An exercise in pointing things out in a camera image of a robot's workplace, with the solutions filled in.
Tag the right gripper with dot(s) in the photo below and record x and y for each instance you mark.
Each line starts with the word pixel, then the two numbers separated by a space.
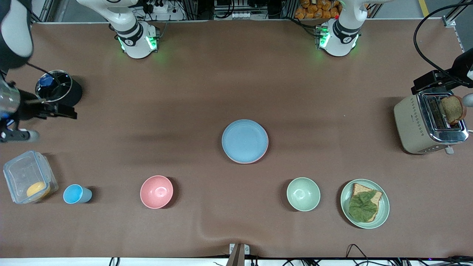
pixel 26 108

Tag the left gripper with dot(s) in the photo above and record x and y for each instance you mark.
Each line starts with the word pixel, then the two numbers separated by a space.
pixel 462 67

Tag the blue plate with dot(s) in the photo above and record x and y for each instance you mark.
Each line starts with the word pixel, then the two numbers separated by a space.
pixel 244 140

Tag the pink plate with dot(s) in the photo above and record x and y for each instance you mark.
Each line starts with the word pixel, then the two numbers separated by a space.
pixel 245 163

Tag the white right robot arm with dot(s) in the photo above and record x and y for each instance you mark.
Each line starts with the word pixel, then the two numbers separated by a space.
pixel 135 40

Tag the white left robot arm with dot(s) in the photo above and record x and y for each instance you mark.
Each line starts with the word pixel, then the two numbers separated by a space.
pixel 342 40

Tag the brown toast slice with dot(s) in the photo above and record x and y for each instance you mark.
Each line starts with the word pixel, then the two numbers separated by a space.
pixel 453 109

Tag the beige chrome toaster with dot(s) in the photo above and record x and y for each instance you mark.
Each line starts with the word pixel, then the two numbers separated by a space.
pixel 412 125

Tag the clear plastic container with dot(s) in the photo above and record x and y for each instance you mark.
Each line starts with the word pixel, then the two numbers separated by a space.
pixel 26 173

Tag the yellow round food piece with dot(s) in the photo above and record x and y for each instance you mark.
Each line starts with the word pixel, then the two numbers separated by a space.
pixel 38 190

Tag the blue cup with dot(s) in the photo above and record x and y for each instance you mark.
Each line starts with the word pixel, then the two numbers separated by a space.
pixel 74 194

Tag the pink bowl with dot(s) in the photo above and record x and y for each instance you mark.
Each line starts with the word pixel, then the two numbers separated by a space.
pixel 156 191

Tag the bread slice with crust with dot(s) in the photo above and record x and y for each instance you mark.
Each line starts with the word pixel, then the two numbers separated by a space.
pixel 360 189

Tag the green plate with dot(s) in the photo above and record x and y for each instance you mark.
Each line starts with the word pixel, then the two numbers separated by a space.
pixel 384 207

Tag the orange bread bag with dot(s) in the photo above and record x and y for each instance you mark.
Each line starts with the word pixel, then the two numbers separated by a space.
pixel 317 9

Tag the white power strip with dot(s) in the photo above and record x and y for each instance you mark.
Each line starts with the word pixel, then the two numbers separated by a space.
pixel 159 6
pixel 243 15

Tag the green lettuce leaf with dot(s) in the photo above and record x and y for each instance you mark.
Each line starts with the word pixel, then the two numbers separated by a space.
pixel 362 208

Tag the green bowl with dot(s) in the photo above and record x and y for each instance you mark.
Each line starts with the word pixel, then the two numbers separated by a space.
pixel 303 194

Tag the metal table bracket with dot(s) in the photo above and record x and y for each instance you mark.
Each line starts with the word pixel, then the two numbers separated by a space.
pixel 238 253

